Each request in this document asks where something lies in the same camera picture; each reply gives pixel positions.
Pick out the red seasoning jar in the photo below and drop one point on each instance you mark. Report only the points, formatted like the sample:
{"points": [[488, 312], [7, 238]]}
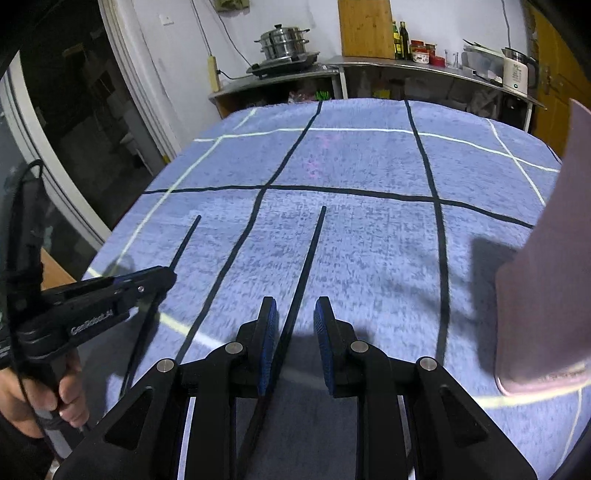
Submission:
{"points": [[420, 55]]}

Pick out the white electric kettle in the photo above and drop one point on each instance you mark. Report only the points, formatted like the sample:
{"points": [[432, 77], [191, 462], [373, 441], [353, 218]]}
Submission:
{"points": [[520, 71]]}

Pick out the wooden cutting board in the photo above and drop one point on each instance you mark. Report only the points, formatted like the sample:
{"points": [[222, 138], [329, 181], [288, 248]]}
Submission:
{"points": [[366, 28]]}

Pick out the black chopstick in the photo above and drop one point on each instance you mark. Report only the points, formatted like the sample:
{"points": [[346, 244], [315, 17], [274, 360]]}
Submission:
{"points": [[255, 428]]}

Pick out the steel kitchen counter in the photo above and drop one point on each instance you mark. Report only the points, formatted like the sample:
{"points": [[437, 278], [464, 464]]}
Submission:
{"points": [[459, 89]]}

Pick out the blue checked tablecloth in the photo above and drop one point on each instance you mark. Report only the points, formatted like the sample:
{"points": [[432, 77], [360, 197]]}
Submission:
{"points": [[400, 212]]}

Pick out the yellow wooden door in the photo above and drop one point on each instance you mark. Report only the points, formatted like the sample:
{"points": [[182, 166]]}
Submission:
{"points": [[561, 78]]}

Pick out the green hanging cloth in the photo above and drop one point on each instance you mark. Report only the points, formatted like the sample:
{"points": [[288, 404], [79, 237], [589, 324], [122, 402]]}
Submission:
{"points": [[230, 5]]}

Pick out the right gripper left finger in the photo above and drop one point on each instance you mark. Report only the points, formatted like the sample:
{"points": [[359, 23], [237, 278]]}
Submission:
{"points": [[258, 339]]}

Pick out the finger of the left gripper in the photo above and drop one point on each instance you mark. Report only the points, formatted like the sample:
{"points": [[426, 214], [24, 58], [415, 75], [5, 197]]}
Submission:
{"points": [[148, 282]]}

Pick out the white power strip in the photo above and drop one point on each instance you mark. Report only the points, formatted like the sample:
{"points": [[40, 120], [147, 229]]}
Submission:
{"points": [[213, 74]]}

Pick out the induction cooker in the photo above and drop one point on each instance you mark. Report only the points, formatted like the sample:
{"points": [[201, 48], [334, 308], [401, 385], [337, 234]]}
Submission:
{"points": [[283, 66]]}

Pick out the left hand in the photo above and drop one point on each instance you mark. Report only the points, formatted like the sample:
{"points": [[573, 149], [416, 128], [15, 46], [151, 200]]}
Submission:
{"points": [[19, 399]]}

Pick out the steel steamer pot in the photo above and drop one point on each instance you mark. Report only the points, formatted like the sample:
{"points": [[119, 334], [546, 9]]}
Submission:
{"points": [[283, 42]]}

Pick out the dark oil bottle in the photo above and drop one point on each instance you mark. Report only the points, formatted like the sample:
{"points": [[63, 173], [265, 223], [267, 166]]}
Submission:
{"points": [[405, 41]]}

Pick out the low steel shelf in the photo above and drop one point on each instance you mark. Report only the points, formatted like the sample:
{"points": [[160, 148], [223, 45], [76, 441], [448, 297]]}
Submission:
{"points": [[318, 83]]}

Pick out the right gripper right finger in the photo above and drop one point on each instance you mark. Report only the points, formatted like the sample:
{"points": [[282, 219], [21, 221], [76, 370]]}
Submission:
{"points": [[334, 338]]}

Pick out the pink utensil holder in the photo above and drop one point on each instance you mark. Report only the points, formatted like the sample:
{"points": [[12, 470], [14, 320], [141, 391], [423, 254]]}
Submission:
{"points": [[543, 293]]}

